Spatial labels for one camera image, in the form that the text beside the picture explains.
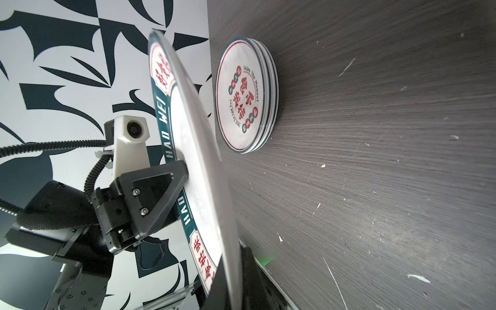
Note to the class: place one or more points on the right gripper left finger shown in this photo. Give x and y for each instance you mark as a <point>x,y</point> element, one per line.
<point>218,298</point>

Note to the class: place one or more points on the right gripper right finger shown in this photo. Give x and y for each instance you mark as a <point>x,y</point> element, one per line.
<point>259,291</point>

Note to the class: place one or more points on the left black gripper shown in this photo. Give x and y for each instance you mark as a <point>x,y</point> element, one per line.
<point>138,204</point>

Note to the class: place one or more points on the row plate hao shi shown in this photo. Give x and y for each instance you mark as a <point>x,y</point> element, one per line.
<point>204,203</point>

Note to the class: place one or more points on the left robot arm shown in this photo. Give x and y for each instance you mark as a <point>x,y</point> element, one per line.
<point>61,222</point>

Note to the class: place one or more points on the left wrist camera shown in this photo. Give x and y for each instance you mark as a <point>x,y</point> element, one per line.
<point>126,138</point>

